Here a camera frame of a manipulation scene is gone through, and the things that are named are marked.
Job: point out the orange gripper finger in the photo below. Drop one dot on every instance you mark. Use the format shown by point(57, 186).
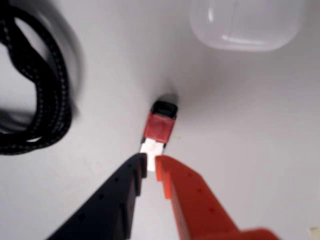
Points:
point(200, 207)

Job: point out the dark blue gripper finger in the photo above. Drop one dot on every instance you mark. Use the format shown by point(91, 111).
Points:
point(105, 200)

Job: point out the red white usb stick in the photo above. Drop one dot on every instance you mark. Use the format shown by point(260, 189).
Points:
point(160, 126)

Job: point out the white earbuds case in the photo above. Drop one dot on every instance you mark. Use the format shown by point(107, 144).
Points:
point(247, 22)

